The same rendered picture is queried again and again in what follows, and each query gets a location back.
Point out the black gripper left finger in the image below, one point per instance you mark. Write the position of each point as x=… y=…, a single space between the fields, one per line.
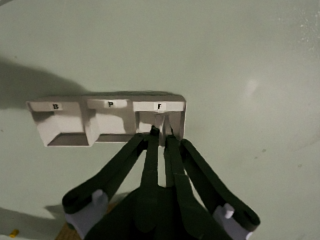
x=87 y=203

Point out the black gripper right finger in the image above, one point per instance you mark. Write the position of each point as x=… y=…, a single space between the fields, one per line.
x=234 y=216

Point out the white three-compartment bin rack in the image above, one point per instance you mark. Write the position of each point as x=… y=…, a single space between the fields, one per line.
x=106 y=119

